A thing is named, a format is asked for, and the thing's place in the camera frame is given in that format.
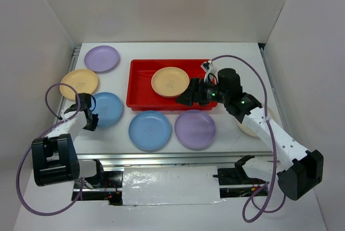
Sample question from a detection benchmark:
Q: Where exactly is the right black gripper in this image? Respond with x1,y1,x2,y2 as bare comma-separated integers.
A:
175,77,229,106

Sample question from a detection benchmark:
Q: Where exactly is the orange plate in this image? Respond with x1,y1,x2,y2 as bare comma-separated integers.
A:
151,67,190,95
60,69,99,100

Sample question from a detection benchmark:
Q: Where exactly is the pink plate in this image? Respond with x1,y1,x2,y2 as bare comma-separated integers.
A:
157,93,181,98

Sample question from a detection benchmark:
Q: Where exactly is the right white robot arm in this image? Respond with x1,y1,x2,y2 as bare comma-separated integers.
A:
175,68,324,201

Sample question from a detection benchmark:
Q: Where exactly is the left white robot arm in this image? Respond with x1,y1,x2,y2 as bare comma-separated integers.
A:
31,93,106,187

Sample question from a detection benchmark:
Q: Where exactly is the red plastic bin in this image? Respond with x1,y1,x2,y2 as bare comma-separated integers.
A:
126,59,217,111

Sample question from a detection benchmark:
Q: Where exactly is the blue plate left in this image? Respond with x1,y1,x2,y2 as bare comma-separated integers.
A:
91,92,123,128

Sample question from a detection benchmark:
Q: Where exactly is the blue plate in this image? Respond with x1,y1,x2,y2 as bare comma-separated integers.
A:
128,111,171,151
91,92,123,128

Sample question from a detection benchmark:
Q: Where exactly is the purple plate front centre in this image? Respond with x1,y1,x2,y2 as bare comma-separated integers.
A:
174,110,217,151

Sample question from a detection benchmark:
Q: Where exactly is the purple plate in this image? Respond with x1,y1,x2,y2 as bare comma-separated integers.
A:
174,110,217,151
84,45,120,73

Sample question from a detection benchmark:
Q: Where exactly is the blue plate front centre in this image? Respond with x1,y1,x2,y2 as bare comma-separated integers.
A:
128,111,171,151

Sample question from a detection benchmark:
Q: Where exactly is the purple plate back left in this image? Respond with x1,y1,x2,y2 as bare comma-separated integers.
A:
84,45,120,73

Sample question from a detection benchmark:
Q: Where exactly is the cream plate right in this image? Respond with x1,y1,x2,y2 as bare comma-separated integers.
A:
236,107,277,138

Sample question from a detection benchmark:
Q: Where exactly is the white foil cover panel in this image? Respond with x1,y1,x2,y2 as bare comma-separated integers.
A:
122,166,220,206

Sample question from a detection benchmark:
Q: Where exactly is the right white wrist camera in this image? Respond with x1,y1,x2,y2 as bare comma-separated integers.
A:
201,60,214,72

